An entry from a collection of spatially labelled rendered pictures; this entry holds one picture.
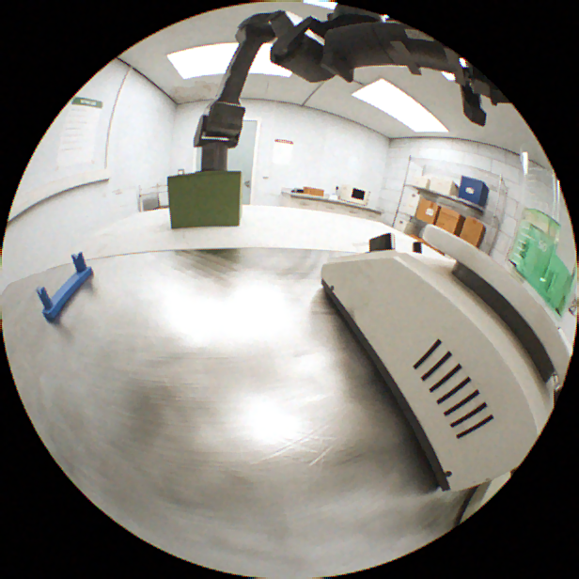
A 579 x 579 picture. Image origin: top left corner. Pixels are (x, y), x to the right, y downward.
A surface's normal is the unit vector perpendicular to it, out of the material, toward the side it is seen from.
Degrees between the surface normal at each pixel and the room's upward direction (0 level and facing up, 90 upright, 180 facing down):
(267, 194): 90
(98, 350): 0
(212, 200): 90
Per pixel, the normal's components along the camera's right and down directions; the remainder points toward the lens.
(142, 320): 0.12, -0.82
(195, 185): 0.22, 0.58
